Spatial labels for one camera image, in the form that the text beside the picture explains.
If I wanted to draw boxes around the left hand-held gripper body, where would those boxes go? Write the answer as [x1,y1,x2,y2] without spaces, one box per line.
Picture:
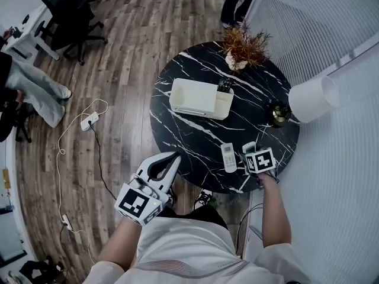
[114,173,170,227]

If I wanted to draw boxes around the thin black floor cable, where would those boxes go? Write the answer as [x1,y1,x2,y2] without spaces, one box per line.
[60,225,78,277]

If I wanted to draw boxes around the person's right forearm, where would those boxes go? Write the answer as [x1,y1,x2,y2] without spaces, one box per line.
[259,172,293,250]

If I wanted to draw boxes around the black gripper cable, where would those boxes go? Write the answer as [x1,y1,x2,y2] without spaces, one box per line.
[236,202,264,250]

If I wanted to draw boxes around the person's white shirt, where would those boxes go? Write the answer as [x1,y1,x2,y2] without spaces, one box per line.
[88,216,314,284]

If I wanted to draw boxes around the short white power cable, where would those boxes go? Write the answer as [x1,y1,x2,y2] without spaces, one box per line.
[70,228,97,264]

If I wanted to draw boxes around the large white power strip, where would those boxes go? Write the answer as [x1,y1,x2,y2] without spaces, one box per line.
[80,111,101,132]

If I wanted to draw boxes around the person's left shoe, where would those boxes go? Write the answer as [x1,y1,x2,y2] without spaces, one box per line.
[165,186,178,206]

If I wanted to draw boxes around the white shade table lamp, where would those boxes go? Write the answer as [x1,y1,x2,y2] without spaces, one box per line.
[263,75,340,128]

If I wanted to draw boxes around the round black marble table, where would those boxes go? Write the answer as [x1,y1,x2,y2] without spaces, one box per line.
[149,41,301,194]

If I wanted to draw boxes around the person's left forearm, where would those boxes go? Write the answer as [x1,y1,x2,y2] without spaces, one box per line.
[97,217,143,272]

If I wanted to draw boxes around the orange dried plant in vase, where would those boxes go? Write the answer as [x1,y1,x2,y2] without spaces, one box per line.
[220,19,272,72]

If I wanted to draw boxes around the white power strip with cable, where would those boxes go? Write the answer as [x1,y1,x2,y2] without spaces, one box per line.
[56,98,110,218]

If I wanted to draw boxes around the white storage box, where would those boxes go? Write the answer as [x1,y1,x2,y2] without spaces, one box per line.
[169,78,235,121]

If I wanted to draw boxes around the person's shoe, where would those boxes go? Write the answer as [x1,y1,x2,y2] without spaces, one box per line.
[194,189,213,209]
[165,186,178,206]

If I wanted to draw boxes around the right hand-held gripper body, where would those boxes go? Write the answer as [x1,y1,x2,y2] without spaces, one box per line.
[244,147,277,175]

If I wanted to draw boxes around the black remote control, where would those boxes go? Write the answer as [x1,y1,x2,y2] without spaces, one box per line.
[217,77,233,93]

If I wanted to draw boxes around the black bag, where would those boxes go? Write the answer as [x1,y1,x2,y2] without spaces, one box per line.
[19,256,66,284]

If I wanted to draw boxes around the white desk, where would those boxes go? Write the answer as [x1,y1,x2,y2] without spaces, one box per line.
[4,4,62,61]

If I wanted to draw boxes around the person's black shorts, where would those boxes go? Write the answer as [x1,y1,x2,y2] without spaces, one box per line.
[159,204,229,230]

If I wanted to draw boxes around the person's right shoe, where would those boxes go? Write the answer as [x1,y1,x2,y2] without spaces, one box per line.
[194,189,213,209]

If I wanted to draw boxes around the black power cable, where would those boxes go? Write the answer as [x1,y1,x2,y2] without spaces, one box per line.
[88,122,118,201]

